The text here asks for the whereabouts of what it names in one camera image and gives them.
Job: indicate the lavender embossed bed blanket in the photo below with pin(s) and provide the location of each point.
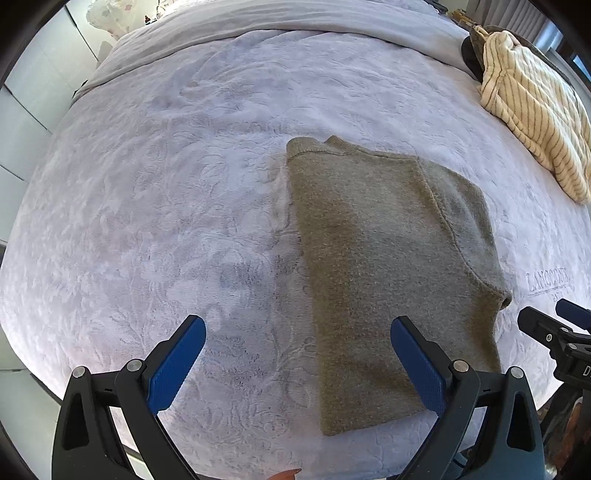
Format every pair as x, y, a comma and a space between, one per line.
161, 184

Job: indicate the dark framed window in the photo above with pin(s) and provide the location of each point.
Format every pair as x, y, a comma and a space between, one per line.
582, 69

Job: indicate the person's left hand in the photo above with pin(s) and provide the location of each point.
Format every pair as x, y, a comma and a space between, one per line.
287, 475

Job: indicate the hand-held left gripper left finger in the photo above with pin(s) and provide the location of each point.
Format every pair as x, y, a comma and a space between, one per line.
178, 362

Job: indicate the white wardrobe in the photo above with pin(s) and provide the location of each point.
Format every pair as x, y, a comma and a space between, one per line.
41, 83

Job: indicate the dark cloth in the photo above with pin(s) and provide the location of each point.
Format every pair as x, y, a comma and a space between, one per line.
471, 55

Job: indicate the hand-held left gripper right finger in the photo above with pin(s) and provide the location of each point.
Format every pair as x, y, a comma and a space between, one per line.
420, 364

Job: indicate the olive grey knit sweater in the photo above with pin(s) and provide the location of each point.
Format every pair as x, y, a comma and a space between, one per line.
378, 258

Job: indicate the white patterned fabric bundle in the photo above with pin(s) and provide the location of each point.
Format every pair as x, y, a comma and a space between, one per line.
111, 14

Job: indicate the lavender duvet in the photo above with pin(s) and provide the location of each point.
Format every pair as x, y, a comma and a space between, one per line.
277, 18

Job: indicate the cream striped fleece blanket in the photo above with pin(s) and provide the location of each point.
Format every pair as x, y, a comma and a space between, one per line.
540, 106

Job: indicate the person's right hand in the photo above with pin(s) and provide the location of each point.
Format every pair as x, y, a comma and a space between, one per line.
579, 424

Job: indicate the beige curtain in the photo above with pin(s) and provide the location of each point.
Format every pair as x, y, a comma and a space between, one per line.
517, 18

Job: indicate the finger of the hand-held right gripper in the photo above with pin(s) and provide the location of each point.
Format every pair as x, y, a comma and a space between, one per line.
575, 311
545, 325

